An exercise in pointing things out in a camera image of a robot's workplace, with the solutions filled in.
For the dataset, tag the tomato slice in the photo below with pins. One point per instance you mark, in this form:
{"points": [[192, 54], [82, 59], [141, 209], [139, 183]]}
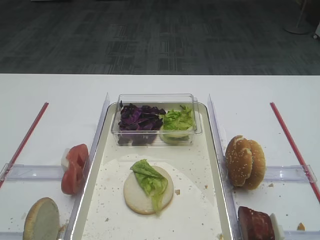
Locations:
{"points": [[78, 155]]}

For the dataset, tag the shredded green lettuce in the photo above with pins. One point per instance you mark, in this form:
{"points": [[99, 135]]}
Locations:
{"points": [[178, 120]]}

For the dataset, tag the green lettuce leaf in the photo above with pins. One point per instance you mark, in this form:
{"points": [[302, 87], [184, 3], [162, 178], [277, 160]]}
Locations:
{"points": [[151, 182]]}

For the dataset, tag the white tomato holder block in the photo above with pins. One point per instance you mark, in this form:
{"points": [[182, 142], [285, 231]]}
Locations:
{"points": [[64, 160]]}

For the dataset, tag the remaining tomato slices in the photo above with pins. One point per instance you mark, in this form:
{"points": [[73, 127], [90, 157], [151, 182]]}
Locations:
{"points": [[73, 178]]}

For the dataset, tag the stacked meat patties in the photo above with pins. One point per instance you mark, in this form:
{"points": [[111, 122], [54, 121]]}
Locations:
{"points": [[255, 225]]}

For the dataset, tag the white meat holder block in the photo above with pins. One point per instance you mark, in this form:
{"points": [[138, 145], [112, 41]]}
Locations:
{"points": [[277, 228]]}

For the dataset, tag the clear plastic container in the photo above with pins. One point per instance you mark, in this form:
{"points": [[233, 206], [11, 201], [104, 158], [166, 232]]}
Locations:
{"points": [[165, 101]]}

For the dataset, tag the purple cabbage leaves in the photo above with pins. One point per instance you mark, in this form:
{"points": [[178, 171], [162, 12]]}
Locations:
{"points": [[134, 118]]}

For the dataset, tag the right clear long divider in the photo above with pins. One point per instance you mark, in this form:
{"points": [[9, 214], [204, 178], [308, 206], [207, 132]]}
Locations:
{"points": [[227, 189]]}

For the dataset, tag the clear long divider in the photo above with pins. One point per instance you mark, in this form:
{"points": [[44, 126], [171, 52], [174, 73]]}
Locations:
{"points": [[86, 172], [227, 189]]}

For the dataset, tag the bottom bun on tray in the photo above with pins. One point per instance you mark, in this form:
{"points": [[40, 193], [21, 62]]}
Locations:
{"points": [[137, 200]]}

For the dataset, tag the sesame bun front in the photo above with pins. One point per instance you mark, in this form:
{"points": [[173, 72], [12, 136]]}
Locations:
{"points": [[239, 160]]}

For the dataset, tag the sesame bun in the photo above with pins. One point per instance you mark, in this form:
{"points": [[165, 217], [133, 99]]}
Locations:
{"points": [[258, 166], [239, 160]]}

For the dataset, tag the silver metal tray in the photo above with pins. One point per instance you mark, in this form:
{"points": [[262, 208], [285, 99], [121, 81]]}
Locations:
{"points": [[196, 212]]}

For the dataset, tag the sesame bun rear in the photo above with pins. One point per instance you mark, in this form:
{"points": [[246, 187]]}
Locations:
{"points": [[258, 166]]}

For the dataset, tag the left clear long divider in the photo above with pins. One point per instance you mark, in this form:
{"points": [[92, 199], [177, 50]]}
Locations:
{"points": [[86, 172]]}

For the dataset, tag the left red straw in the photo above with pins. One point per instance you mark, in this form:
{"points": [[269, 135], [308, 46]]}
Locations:
{"points": [[22, 145]]}

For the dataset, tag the red straw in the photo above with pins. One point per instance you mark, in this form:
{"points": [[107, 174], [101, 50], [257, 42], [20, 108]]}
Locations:
{"points": [[296, 151], [22, 145]]}

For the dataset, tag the upright bun half left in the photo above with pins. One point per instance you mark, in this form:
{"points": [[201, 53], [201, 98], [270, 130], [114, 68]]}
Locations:
{"points": [[42, 221]]}

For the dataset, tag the white round stand base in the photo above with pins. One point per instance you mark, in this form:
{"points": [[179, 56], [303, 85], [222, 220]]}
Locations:
{"points": [[298, 29]]}

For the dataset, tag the right red straw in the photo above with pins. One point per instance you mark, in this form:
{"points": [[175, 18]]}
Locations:
{"points": [[296, 151]]}

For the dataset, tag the right upper clear rail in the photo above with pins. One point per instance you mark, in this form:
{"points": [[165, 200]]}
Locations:
{"points": [[293, 173]]}

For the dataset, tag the clear rail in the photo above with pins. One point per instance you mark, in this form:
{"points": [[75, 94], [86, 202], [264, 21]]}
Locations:
{"points": [[21, 172], [301, 235], [293, 173], [11, 235]]}

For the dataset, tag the left upper clear rail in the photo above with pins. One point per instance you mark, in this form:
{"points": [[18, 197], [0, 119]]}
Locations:
{"points": [[21, 172]]}

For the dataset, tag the right lower clear rail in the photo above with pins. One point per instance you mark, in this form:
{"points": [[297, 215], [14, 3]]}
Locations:
{"points": [[301, 235]]}

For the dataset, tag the left lower clear rail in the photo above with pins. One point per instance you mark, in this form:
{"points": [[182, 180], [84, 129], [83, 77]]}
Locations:
{"points": [[11, 235]]}

